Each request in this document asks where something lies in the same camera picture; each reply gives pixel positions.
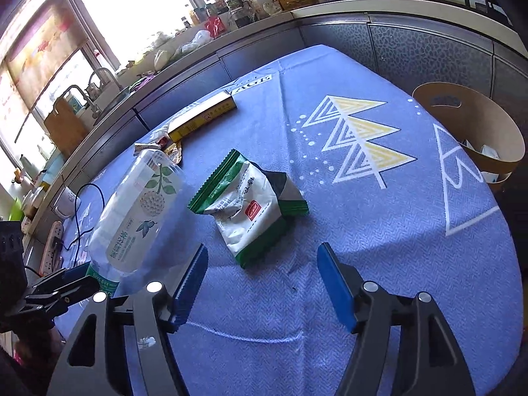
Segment wooden cutting board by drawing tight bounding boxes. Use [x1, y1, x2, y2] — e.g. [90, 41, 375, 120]
[43, 97, 89, 157]

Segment green label sauce bottle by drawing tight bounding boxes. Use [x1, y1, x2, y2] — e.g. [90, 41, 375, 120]
[225, 0, 252, 29]

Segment square steel faucet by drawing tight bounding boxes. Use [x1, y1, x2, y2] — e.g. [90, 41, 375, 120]
[55, 84, 102, 118]

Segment blue patterned tablecloth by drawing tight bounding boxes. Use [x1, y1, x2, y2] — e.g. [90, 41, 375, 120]
[25, 43, 524, 396]

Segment tall curved steel faucet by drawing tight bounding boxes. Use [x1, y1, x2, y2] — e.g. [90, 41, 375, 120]
[88, 68, 124, 95]

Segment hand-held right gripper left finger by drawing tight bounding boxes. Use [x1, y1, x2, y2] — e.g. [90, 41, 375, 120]
[45, 243, 209, 396]

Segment small brown gold wrapper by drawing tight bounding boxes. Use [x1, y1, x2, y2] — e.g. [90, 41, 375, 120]
[159, 138, 184, 163]

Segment white power strip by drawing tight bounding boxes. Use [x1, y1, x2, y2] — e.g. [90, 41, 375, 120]
[41, 220, 64, 275]

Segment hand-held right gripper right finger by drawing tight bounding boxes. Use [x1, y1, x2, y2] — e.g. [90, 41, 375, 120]
[317, 243, 475, 396]

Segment tan round waste bin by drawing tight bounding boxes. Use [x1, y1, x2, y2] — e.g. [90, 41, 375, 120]
[412, 82, 526, 192]

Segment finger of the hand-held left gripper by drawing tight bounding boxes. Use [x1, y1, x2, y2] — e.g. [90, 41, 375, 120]
[8, 276, 102, 330]
[24, 261, 92, 298]

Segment leaf print wipes pack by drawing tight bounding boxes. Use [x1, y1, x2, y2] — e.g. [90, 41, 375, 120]
[86, 148, 185, 295]

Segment grey kitchen counter cabinets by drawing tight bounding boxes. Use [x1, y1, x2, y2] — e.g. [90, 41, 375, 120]
[25, 0, 528, 182]

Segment green white snack packet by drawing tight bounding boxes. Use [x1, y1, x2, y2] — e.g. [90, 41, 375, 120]
[189, 148, 310, 269]

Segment white plastic bag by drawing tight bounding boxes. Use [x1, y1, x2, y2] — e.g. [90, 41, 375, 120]
[179, 30, 214, 52]

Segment red plastic bag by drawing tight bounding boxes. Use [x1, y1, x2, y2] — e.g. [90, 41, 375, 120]
[205, 16, 227, 39]

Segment black cable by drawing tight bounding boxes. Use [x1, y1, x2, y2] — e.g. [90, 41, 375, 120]
[62, 183, 108, 252]

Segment long yellow box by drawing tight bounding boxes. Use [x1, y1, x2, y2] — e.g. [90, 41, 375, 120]
[167, 91, 238, 143]

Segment printed window blind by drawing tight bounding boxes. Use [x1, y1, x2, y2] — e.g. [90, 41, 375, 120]
[0, 0, 89, 112]

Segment white mug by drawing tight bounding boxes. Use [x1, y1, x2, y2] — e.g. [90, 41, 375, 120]
[53, 187, 79, 219]

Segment clear plastic wrapper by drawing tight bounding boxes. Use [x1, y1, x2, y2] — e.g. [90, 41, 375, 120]
[134, 130, 170, 152]

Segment white plastic jug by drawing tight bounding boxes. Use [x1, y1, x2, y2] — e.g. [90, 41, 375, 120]
[243, 0, 269, 19]

